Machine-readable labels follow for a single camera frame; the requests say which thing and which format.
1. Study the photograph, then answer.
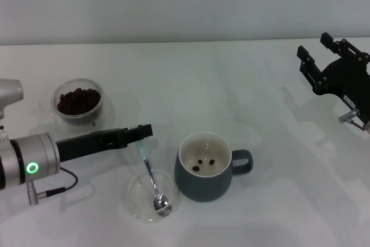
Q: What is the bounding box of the gripper cable with plug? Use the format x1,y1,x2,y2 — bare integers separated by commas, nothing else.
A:
26,167,79,206
338,108,367,131

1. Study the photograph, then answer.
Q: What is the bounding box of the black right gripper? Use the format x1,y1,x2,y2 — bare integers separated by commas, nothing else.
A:
296,32,370,123

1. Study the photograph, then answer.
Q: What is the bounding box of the dark teal ceramic mug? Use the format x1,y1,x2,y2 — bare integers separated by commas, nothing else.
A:
173,131,254,202

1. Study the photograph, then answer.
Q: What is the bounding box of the clear glass saucer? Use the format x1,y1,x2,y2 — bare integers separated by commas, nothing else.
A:
39,98,116,137

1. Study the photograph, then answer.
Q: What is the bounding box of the left gripper cable with plug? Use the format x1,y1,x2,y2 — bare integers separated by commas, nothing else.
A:
26,167,79,206

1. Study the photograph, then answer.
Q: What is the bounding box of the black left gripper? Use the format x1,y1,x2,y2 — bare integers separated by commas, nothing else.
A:
55,124,154,163

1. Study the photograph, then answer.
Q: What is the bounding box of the shallow clear glass dish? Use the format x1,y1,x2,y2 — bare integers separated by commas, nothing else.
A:
127,168,180,224

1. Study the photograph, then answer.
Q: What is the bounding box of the blue-handled metal spoon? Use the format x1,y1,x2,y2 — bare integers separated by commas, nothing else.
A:
135,139,171,216

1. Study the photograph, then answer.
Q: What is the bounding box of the double-wall clear glass cup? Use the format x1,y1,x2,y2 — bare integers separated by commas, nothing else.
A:
51,78,104,126

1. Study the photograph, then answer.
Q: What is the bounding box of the right gripper cable with plug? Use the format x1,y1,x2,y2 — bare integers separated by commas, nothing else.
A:
338,108,367,131

